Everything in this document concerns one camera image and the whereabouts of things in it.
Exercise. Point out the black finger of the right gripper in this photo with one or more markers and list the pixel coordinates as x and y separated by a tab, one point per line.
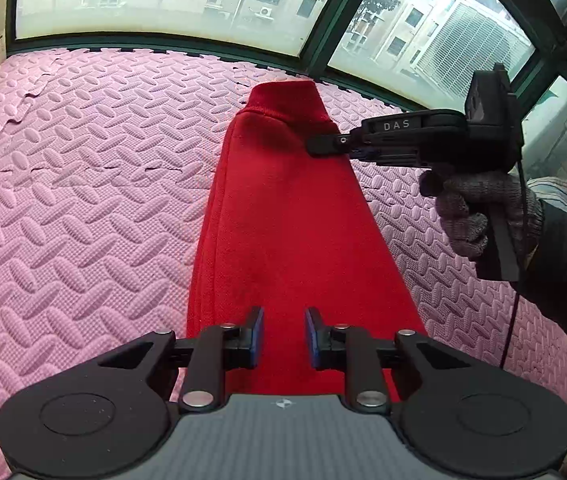
328	145

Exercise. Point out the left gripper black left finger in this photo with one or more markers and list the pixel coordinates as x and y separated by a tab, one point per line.
111	413

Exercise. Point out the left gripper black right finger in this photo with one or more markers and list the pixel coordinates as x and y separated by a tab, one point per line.
447	415

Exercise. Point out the red knit sweater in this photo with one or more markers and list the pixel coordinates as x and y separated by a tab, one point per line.
285	232

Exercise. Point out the right hand grey glove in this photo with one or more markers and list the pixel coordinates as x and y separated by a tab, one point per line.
463	204

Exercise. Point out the pink foam puzzle mat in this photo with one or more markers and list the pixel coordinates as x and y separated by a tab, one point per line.
106	162

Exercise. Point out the dark green window frame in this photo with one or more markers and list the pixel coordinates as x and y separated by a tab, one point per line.
538	18

